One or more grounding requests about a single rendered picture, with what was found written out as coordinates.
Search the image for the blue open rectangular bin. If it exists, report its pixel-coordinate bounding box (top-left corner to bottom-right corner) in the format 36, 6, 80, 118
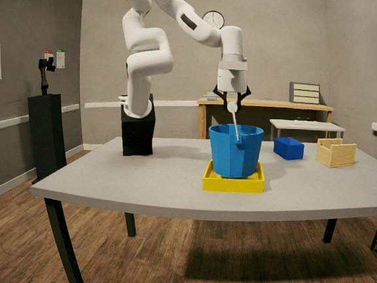
274, 138, 304, 160

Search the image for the yellow square tray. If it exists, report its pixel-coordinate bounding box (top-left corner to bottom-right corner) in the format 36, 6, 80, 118
202, 160, 265, 193

